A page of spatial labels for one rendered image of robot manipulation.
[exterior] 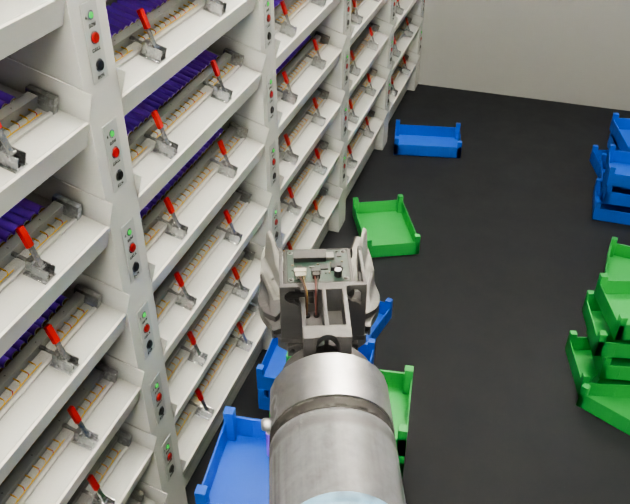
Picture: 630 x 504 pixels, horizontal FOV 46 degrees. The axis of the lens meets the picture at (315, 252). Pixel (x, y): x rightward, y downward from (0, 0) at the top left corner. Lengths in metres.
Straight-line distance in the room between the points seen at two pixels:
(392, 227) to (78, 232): 1.81
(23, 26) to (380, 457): 0.77
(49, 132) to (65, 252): 0.20
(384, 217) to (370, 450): 2.50
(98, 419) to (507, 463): 1.12
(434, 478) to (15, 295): 1.26
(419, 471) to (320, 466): 1.60
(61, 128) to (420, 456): 1.34
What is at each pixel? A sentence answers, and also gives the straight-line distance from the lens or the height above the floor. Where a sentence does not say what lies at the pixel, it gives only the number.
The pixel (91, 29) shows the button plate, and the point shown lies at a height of 1.25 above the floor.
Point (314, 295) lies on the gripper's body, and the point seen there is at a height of 1.25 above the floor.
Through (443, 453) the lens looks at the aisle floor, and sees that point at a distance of 2.12.
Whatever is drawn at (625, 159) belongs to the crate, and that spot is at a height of 0.18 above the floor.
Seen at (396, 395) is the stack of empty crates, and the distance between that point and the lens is 1.80.
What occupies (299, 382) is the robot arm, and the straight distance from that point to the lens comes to 0.53.
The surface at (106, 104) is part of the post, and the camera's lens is 1.25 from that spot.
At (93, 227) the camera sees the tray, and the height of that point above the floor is 0.93.
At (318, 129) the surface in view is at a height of 0.54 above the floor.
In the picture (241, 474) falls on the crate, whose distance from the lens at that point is 1.45.
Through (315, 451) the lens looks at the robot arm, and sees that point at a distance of 0.49.
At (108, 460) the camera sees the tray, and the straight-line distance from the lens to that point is 1.67.
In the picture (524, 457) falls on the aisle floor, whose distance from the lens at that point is 2.16.
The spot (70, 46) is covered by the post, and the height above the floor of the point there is 1.24.
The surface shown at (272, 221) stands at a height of 0.48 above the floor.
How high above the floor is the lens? 1.63
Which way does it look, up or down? 36 degrees down
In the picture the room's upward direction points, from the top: straight up
